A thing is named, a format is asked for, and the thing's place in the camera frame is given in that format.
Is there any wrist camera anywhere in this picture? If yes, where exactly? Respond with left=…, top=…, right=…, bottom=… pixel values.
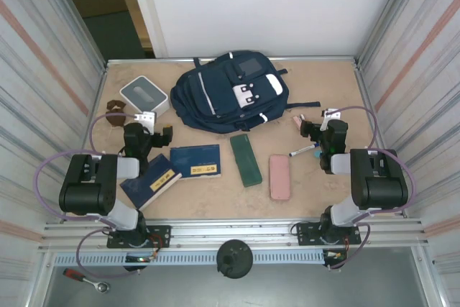
left=321, top=107, right=341, bottom=132
left=134, top=111, right=157, bottom=134

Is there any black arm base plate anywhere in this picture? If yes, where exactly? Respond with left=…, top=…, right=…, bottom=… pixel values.
left=296, top=222, right=362, bottom=247
left=106, top=225, right=172, bottom=249

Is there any pink pencil case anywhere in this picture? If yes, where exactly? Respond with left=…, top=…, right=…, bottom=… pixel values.
left=269, top=154, right=291, bottom=202

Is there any aluminium mounting rail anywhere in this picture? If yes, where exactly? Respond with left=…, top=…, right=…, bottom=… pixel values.
left=38, top=217, right=431, bottom=253

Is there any small brown scrunchie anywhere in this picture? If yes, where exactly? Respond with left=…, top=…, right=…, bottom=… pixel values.
left=106, top=98, right=127, bottom=112

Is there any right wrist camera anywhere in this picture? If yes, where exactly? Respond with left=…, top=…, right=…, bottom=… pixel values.
left=321, top=107, right=341, bottom=132

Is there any thick blue book yellow label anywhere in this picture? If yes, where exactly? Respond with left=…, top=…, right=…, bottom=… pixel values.
left=119, top=153, right=183, bottom=211

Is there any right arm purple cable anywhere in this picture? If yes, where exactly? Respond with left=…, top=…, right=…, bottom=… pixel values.
left=325, top=105, right=418, bottom=271

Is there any aluminium table edge rail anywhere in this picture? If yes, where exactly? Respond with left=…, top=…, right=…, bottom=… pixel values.
left=106, top=55, right=360, bottom=68

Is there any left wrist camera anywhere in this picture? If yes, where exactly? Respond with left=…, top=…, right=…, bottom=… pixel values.
left=134, top=111, right=157, bottom=134

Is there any thin blue book yellow label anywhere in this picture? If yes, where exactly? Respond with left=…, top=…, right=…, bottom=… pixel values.
left=169, top=144, right=222, bottom=180

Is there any black round knob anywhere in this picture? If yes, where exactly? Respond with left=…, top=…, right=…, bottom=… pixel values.
left=216, top=239, right=254, bottom=280

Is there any green pencil case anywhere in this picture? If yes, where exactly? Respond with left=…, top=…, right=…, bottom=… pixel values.
left=229, top=133, right=263, bottom=188

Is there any grey slotted cable duct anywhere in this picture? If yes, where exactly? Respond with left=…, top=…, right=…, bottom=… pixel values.
left=52, top=250, right=326, bottom=267

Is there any red-handled ratchet wrench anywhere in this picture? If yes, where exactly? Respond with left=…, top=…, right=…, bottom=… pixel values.
left=63, top=267, right=111, bottom=293

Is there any white grey tissue box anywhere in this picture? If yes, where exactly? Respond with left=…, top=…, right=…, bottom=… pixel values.
left=119, top=75, right=170, bottom=116

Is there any small circuit board with wires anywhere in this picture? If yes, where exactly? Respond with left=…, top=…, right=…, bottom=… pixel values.
left=322, top=248, right=350, bottom=262
left=124, top=253, right=161, bottom=265

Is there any white marker blue cap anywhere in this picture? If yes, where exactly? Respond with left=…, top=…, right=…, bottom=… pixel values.
left=288, top=142, right=321, bottom=158

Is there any navy blue backpack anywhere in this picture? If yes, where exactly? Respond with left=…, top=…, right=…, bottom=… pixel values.
left=170, top=50, right=321, bottom=133

